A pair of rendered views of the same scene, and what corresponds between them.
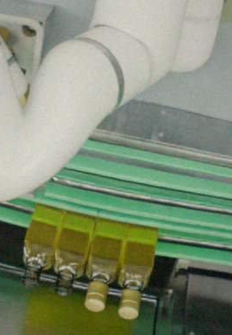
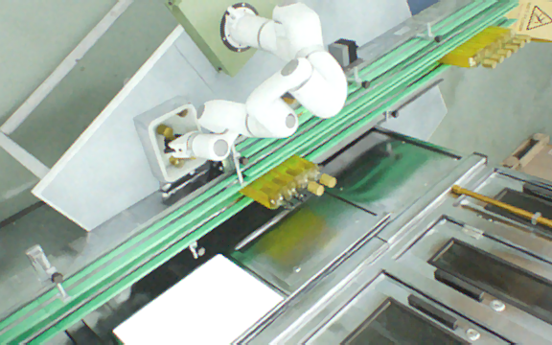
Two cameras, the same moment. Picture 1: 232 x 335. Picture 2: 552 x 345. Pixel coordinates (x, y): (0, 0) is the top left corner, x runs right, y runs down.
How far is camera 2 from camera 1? 112 cm
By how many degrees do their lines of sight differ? 31
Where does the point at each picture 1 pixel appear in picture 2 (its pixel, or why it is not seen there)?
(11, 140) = (333, 86)
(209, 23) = not seen: hidden behind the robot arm
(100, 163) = (261, 142)
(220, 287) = (326, 170)
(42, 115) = (333, 75)
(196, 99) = not seen: hidden behind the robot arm
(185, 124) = not seen: hidden behind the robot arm
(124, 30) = (313, 43)
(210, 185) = (302, 117)
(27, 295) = (278, 231)
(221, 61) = (256, 70)
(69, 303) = (295, 218)
